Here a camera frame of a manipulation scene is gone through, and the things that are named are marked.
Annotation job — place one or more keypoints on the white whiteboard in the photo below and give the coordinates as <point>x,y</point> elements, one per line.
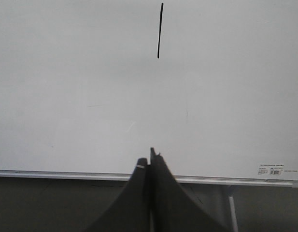
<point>87,87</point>

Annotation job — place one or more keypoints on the white product label sticker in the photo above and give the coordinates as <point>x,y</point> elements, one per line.
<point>274,169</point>

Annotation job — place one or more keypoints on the grey whiteboard stand leg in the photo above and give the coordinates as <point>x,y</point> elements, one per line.
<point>228,191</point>

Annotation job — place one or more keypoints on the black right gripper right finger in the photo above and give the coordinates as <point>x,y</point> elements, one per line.
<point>173,210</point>

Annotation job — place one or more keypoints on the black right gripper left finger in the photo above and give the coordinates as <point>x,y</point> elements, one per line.
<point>130,212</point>

